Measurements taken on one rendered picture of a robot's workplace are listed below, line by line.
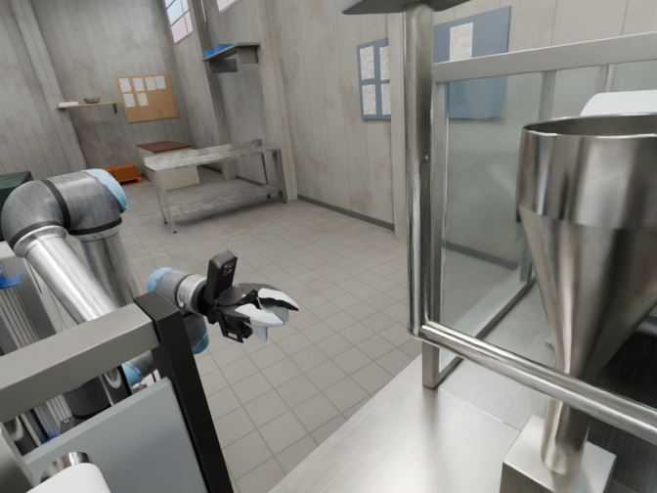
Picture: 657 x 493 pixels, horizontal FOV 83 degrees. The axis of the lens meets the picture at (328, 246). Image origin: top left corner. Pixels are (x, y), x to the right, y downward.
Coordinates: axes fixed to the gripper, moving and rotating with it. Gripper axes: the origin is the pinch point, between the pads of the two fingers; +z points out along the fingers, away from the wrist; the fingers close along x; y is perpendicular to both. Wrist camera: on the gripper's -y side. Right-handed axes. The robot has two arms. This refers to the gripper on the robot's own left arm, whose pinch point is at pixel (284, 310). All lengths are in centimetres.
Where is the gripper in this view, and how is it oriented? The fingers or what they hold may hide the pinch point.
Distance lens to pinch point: 62.8
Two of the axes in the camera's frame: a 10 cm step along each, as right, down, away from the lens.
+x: -5.2, 4.4, -7.3
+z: 8.4, 1.3, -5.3
